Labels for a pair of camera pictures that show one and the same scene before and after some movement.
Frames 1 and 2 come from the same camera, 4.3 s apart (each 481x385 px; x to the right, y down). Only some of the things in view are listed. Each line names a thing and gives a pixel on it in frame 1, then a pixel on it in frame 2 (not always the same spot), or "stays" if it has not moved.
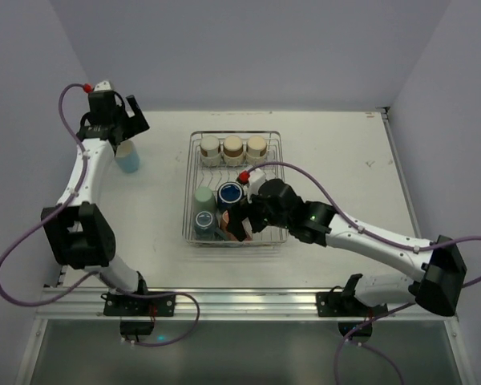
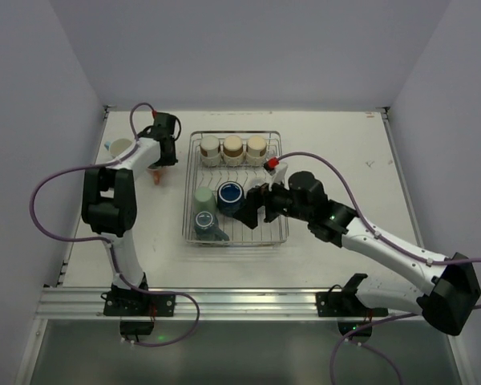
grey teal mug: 205,226 stays
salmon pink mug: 224,222 to 158,176
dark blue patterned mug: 229,194 stays
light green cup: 204,200 stays
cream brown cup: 256,151 stays
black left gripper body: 134,121 to 168,156
